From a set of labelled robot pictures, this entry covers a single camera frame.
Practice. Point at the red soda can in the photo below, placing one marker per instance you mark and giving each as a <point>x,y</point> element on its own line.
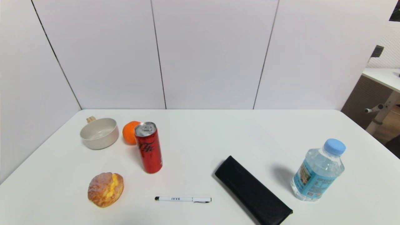
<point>151,153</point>

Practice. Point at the orange fruit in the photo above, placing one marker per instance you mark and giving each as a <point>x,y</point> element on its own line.
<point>128,133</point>

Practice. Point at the white pen with black tip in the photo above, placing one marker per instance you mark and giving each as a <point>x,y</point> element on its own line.
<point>182,199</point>

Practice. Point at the black fabric case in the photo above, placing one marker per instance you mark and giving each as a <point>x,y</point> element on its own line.
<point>253,192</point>

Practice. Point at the cream filled bread bun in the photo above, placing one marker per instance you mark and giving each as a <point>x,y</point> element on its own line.
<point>104,190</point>

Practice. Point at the water bottle with blue cap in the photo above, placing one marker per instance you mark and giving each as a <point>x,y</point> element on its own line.
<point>317,175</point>

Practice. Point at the brown perforated desk panel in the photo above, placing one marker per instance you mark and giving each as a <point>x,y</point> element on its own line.
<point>362,100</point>

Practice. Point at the white background desk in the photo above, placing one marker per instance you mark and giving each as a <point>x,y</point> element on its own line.
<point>382,76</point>

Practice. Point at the dark chair seat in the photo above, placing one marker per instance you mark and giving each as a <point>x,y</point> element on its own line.
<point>394,147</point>

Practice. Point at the dark screen corner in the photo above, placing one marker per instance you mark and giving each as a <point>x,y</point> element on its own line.
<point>395,15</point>

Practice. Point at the small black box on wall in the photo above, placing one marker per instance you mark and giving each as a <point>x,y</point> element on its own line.
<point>377,51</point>

